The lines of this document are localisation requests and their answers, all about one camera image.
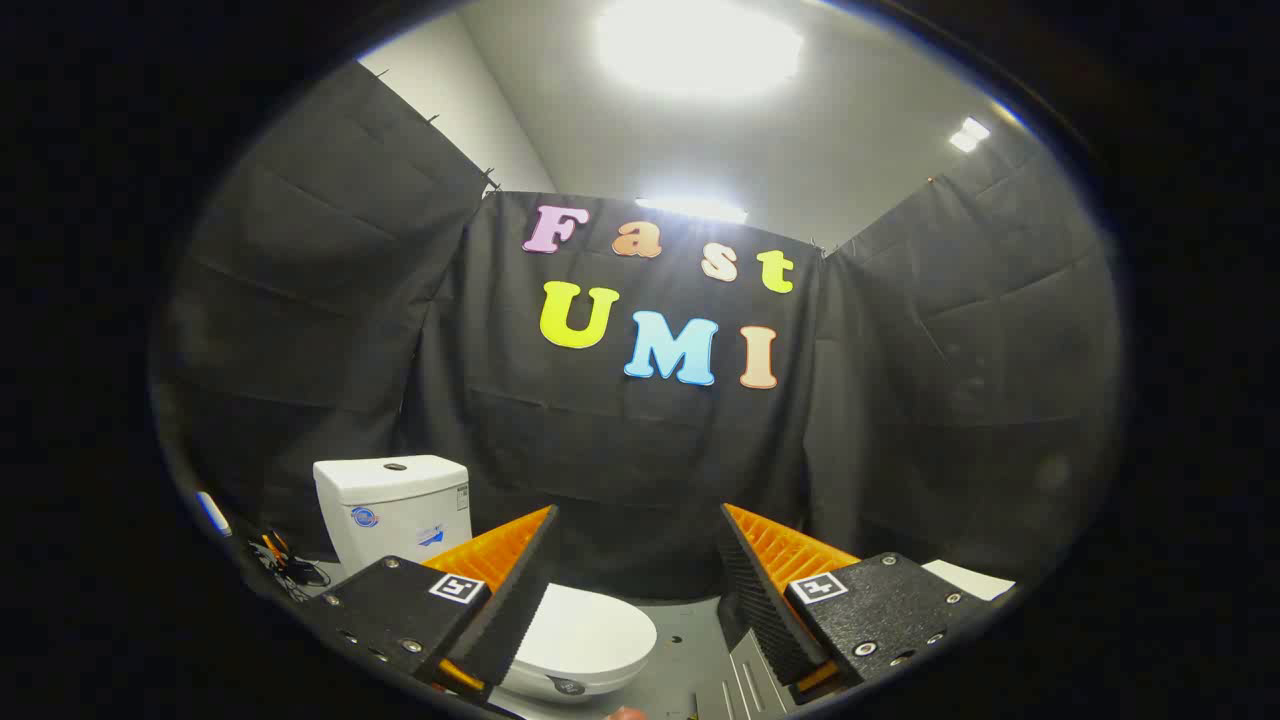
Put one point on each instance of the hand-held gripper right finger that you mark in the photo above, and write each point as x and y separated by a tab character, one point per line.
760	610

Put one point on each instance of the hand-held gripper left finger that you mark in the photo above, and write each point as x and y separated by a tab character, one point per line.
515	610

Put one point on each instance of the white toilet lid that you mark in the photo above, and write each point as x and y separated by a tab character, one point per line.
590	625

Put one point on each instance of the grey ribbed plastic panel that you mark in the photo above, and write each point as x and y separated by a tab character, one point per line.
745	685

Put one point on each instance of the black backdrop cloth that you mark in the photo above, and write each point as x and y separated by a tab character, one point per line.
620	450

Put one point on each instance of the orange and black tool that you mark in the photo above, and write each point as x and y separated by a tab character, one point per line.
273	546

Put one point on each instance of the white flat device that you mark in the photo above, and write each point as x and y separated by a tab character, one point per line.
213	513

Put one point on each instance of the small square ceiling light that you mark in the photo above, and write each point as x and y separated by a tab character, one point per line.
968	135

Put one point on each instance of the large round ceiling light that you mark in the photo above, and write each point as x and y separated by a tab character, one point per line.
700	45

